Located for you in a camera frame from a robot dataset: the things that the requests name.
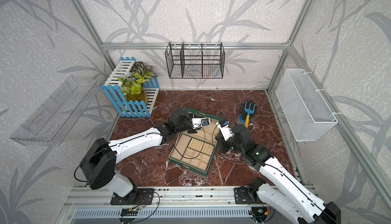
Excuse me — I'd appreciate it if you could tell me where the green jewelry box beige lining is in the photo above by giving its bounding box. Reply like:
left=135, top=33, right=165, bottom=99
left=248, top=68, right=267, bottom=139
left=169, top=108, right=222, bottom=177

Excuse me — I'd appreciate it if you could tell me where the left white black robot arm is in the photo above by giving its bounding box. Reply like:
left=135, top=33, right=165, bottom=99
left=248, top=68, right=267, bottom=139
left=78, top=108, right=210, bottom=205

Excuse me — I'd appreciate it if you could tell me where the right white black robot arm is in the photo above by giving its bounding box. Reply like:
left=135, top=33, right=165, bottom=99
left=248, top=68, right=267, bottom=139
left=216, top=120, right=341, bottom=224

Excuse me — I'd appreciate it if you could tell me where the grey black garden glove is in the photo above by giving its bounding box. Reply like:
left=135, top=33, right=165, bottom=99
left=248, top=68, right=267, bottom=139
left=236, top=100, right=258, bottom=124

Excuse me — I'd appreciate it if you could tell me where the blue yellow garden fork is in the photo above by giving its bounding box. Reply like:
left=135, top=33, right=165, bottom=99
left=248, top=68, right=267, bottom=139
left=244, top=100, right=256, bottom=128

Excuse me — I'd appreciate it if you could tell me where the artificial green plant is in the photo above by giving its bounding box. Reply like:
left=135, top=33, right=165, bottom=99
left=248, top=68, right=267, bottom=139
left=117, top=62, right=157, bottom=104

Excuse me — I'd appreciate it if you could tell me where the blue white picket fence planter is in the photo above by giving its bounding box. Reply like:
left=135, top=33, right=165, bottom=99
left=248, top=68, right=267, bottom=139
left=101, top=57, right=159, bottom=118

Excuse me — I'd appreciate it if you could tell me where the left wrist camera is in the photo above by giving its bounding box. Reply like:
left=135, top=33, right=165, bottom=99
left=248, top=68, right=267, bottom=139
left=191, top=118, right=210, bottom=129

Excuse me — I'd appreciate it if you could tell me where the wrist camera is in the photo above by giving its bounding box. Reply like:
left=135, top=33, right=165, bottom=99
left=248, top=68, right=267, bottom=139
left=191, top=118, right=210, bottom=129
left=217, top=119, right=234, bottom=141

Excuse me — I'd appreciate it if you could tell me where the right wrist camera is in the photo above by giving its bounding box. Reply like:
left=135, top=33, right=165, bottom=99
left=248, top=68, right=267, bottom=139
left=217, top=119, right=234, bottom=141

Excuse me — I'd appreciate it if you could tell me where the black wire wall basket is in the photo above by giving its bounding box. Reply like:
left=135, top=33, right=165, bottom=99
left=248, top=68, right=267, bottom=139
left=165, top=43, right=226, bottom=79

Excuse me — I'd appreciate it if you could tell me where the white mesh wall basket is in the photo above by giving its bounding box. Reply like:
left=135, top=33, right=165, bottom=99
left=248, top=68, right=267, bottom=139
left=276, top=69, right=338, bottom=142

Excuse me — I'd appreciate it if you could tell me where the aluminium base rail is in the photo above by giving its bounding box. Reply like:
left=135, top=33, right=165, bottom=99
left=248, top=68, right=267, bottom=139
left=62, top=186, right=320, bottom=209

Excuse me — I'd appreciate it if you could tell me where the clear acrylic wall shelf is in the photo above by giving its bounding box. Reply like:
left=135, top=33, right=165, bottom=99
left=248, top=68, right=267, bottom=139
left=10, top=76, right=100, bottom=147

